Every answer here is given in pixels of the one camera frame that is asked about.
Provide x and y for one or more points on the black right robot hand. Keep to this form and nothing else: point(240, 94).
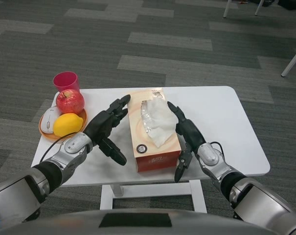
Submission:
point(190, 133)

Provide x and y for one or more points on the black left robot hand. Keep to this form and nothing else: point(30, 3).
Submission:
point(101, 124)

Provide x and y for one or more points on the white tissue sheet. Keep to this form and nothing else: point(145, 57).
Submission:
point(160, 122)

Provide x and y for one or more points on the orange tissue box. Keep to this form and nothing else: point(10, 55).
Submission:
point(138, 137)

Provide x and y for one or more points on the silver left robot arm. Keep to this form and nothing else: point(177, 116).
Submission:
point(64, 156)

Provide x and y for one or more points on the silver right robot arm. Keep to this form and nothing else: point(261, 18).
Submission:
point(223, 171)

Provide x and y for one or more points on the yellow lemon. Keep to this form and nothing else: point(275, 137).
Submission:
point(67, 124)

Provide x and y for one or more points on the red apple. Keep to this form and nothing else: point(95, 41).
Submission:
point(70, 101)

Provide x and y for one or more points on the white computer mouse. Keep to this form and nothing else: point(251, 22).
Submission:
point(49, 120)

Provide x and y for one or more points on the pink plastic cup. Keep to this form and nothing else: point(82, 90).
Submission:
point(65, 82)

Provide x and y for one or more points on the orange round plate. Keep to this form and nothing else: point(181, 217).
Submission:
point(46, 135)

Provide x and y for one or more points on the silver robot chest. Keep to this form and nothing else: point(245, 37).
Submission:
point(138, 222)

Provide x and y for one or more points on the white desk leg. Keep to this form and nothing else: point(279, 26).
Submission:
point(259, 7)
point(227, 8)
point(293, 60)

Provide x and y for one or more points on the black soft bag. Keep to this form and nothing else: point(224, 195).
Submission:
point(268, 2)

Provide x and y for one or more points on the black hard case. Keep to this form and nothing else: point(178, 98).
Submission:
point(290, 4)

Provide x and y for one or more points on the white table base frame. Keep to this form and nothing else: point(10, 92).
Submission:
point(150, 192)

